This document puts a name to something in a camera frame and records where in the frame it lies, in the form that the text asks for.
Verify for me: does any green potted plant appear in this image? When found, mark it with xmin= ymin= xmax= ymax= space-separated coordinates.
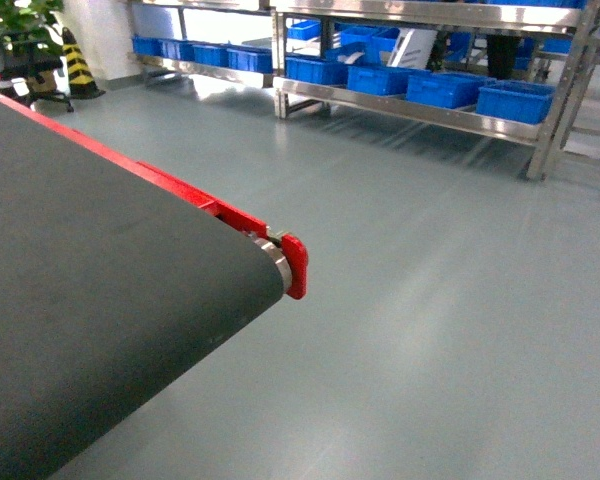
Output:
xmin=0 ymin=0 xmax=65 ymax=55

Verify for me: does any stainless steel shelf rack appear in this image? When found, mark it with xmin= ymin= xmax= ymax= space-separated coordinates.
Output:
xmin=271 ymin=1 xmax=600 ymax=179

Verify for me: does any blue bin with red parts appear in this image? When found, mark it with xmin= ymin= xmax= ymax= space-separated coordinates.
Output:
xmin=476 ymin=80 xmax=556 ymax=125

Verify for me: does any dark conveyor belt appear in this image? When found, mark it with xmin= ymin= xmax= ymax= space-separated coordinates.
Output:
xmin=0 ymin=102 xmax=285 ymax=479

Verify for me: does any red conveyor side rail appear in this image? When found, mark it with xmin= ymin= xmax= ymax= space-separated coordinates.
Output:
xmin=0 ymin=94 xmax=309 ymax=300

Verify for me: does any blue plastic bin on shelf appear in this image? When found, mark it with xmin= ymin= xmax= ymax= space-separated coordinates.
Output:
xmin=346 ymin=65 xmax=427 ymax=96
xmin=285 ymin=57 xmax=348 ymax=85
xmin=406 ymin=72 xmax=495 ymax=109

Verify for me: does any yellow black striped traffic cone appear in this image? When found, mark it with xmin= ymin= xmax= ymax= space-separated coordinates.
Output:
xmin=62 ymin=27 xmax=106 ymax=100

